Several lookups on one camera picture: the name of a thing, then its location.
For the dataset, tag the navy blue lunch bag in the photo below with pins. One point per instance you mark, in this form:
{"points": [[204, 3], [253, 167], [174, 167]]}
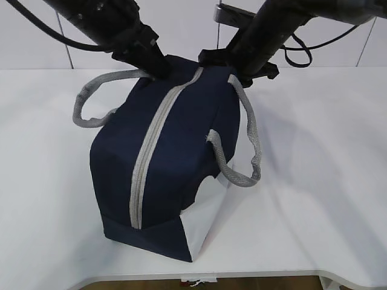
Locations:
{"points": [[162, 161]]}

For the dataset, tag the white tag under table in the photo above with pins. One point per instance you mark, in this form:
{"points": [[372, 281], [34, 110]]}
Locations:
{"points": [[194, 281]]}

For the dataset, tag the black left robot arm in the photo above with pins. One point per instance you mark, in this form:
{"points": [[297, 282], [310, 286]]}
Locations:
{"points": [[117, 24]]}

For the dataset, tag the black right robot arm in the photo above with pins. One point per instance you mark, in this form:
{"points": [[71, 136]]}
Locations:
{"points": [[260, 35]]}

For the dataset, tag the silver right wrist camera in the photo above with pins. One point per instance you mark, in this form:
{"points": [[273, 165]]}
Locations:
{"points": [[232, 16]]}

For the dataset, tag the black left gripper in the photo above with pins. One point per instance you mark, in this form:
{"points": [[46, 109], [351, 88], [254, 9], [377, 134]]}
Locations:
{"points": [[139, 47]]}

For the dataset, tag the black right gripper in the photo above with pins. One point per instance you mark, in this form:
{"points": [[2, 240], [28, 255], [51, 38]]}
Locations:
{"points": [[246, 69]]}

